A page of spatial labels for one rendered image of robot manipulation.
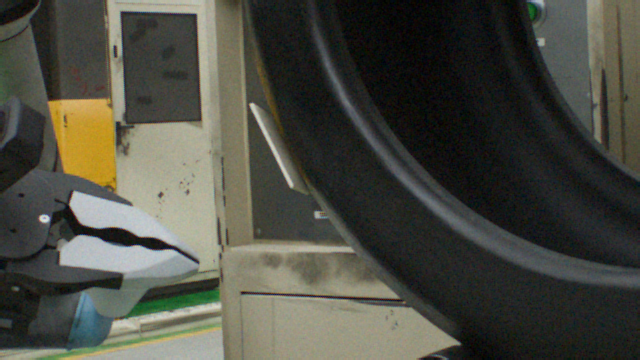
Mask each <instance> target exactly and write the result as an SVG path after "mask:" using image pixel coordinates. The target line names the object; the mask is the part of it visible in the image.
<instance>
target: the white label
mask: <svg viewBox="0 0 640 360"><path fill-rule="evenodd" d="M250 107H251V109H252V111H253V113H254V115H255V117H256V119H257V122H258V124H259V126H260V129H261V131H262V133H263V135H264V137H265V139H266V141H267V143H268V145H269V147H270V149H271V151H272V153H274V155H275V157H276V159H277V161H278V163H279V165H280V167H281V169H282V171H283V173H284V175H285V177H286V179H287V182H288V184H289V186H290V188H291V189H293V190H296V191H298V192H300V193H303V194H305V195H309V194H310V192H309V190H308V188H307V186H306V184H305V182H304V179H303V177H302V175H301V173H300V171H299V169H298V167H297V165H296V163H295V161H294V159H293V157H292V155H291V153H290V151H289V149H288V147H287V145H286V143H285V141H284V139H283V137H282V135H281V133H280V131H279V128H278V126H277V124H276V122H275V120H274V118H273V116H271V114H270V113H269V112H267V111H265V110H264V109H262V108H260V107H259V106H257V105H255V104H254V103H251V104H250Z"/></svg>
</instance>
